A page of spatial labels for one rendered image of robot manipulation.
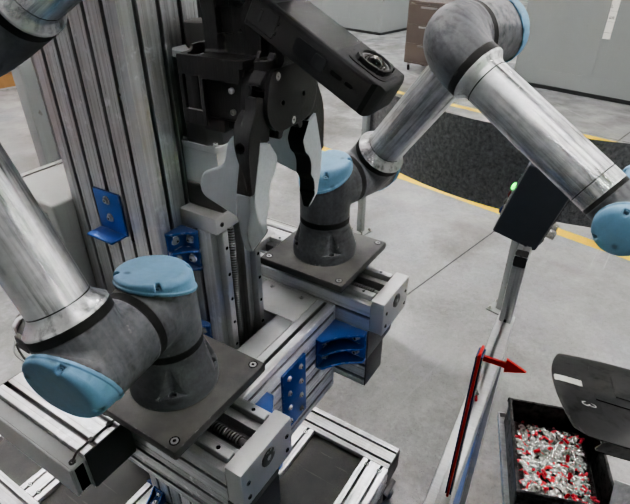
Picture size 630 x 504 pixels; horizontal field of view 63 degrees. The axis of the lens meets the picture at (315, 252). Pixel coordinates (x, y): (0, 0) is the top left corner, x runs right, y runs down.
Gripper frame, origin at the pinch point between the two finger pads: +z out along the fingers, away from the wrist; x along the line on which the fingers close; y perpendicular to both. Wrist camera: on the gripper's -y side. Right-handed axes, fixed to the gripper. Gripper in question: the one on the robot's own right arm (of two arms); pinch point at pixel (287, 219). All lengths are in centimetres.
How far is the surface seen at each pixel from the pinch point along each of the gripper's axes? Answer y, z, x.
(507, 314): -15, 60, -77
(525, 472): -27, 64, -37
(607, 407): -31.1, 25.4, -18.5
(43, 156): 129, 40, -59
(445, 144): 40, 69, -209
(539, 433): -28, 65, -48
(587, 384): -28.9, 26.3, -22.3
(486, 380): -15, 62, -55
